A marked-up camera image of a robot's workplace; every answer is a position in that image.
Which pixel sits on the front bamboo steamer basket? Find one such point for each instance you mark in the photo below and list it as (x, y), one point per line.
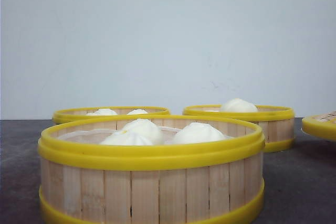
(215, 182)

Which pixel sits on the back left basket bun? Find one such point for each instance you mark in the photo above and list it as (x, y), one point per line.
(105, 111)

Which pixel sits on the front right white bun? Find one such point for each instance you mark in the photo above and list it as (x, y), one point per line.
(198, 133)

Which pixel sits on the white bun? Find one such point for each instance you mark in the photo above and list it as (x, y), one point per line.
(145, 128)
(198, 133)
(126, 138)

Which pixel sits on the front middle white bun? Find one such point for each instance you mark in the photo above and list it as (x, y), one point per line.
(145, 128)

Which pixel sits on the yellow woven steamer lid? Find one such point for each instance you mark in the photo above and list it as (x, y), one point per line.
(322, 126)

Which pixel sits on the basket bun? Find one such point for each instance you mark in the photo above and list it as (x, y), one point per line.
(105, 111)
(238, 105)

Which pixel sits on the back right basket bun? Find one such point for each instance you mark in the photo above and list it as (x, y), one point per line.
(238, 105)

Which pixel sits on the front left white bun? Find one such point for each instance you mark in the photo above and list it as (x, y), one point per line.
(126, 138)

